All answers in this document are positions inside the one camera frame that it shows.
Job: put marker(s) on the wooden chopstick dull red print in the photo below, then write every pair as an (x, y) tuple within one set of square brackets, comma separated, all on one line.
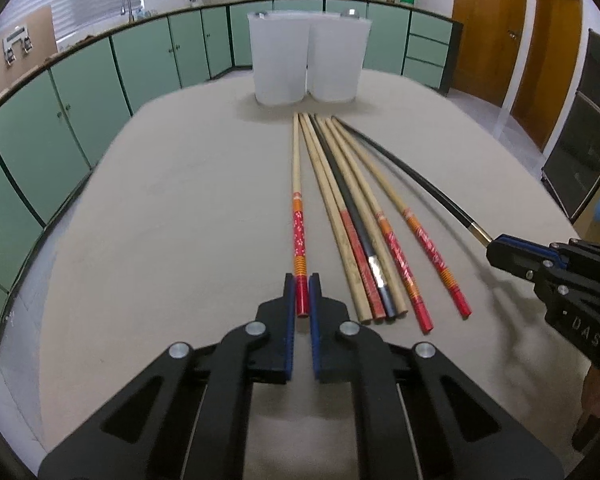
[(362, 265)]

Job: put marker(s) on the person's right hand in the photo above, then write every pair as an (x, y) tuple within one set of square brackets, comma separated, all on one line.
[(592, 400)]

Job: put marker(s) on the black gold-tipped chopstick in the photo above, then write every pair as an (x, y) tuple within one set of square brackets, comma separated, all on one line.
[(430, 190)]

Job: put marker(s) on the translucent white plastic container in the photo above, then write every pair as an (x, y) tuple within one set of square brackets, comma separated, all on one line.
[(280, 60), (337, 55)]

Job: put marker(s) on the white gripper holder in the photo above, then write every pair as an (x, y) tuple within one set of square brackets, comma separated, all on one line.
[(17, 42)]

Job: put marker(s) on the red orange patterned chopstick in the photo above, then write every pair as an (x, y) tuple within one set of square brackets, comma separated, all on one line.
[(432, 250), (402, 265)]

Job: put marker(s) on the black metal rack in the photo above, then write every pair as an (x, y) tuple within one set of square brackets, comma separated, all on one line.
[(590, 135)]

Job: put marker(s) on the metal kitchen faucet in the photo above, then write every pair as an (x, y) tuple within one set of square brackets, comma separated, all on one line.
[(126, 2)]

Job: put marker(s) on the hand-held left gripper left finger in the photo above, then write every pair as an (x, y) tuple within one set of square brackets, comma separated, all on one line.
[(275, 345)]

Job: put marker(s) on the wooden door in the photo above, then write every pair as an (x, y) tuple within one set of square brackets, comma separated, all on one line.
[(550, 60), (485, 35)]

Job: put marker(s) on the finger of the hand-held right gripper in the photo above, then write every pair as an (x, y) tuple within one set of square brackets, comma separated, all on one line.
[(515, 260), (535, 249)]

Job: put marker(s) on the black chopstick metal band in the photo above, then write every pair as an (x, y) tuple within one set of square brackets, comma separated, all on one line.
[(374, 265)]

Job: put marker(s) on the plain wooden chopstick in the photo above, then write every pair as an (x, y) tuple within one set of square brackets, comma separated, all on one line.
[(400, 304), (330, 210)]

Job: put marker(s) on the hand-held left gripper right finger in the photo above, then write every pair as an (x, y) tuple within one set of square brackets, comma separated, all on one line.
[(330, 345)]

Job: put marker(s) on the red floral wooden chopstick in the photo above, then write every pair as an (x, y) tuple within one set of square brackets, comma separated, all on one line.
[(299, 230)]

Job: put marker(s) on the cardboard board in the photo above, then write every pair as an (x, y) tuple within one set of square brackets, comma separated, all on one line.
[(40, 25)]

